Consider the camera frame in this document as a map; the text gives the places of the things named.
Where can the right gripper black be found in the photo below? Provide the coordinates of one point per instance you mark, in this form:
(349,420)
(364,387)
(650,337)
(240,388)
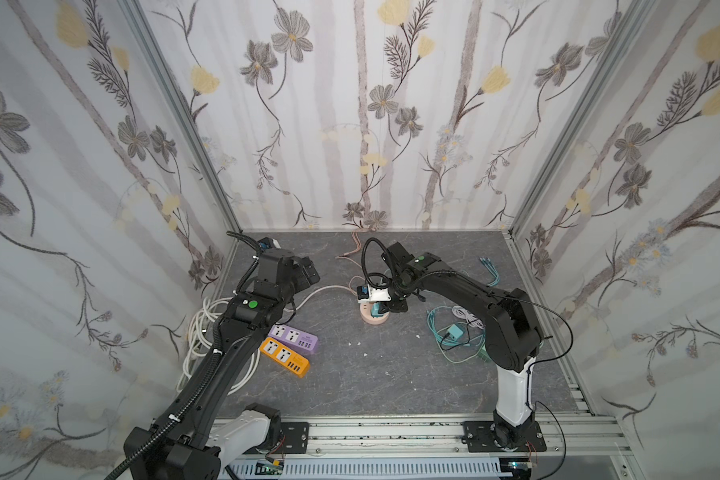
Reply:
(393,301)

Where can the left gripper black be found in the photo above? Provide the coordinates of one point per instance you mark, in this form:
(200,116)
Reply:
(308,270)

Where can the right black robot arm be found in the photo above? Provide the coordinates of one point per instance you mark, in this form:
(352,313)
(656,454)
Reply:
(512,335)

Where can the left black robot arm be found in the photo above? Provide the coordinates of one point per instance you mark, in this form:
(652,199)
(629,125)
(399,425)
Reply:
(177,444)

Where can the small teal charger plug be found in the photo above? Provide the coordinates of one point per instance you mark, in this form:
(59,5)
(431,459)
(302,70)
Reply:
(454,333)

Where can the round pink power socket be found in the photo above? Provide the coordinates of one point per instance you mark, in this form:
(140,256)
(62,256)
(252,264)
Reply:
(364,309)

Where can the purple power strip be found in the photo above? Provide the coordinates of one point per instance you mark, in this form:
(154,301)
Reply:
(300,341)

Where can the orange power strip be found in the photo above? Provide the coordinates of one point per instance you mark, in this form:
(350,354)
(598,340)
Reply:
(285,356)

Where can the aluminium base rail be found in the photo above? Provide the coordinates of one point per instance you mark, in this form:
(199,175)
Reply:
(574,445)

